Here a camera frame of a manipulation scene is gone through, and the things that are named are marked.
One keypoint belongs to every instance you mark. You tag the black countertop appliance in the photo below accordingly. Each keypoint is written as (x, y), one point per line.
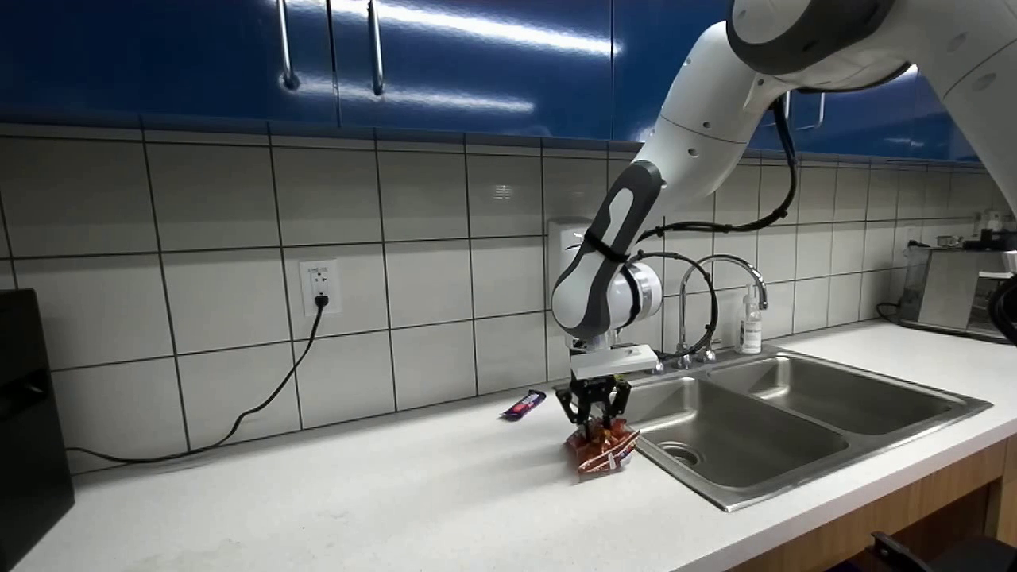
(33, 447)

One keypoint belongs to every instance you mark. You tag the white wall outlet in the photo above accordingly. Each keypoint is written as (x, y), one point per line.
(318, 277)

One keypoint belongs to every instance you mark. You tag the red chip packet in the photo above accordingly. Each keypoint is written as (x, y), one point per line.
(598, 453)

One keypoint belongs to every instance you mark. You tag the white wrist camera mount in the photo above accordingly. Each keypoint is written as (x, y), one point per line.
(624, 363)

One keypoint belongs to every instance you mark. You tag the wooden base cabinet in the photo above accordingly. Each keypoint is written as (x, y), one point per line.
(847, 534)

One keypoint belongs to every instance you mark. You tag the chrome gooseneck faucet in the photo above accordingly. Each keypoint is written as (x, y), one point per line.
(757, 283)

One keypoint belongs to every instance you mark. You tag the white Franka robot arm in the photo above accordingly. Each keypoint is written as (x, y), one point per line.
(700, 115)

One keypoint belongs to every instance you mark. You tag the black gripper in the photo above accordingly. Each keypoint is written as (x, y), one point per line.
(593, 394)

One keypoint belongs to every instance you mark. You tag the stainless steel double sink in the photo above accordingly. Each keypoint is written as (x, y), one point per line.
(764, 455)

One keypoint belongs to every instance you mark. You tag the black chair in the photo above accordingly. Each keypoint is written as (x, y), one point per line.
(987, 556)

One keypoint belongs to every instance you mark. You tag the grey countertop appliance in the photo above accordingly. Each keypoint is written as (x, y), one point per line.
(953, 292)

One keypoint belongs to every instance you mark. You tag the clear hand soap pump bottle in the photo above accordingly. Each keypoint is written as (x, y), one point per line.
(750, 335)

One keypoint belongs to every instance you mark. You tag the small purple candy bar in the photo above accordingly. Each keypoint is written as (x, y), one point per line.
(521, 406)

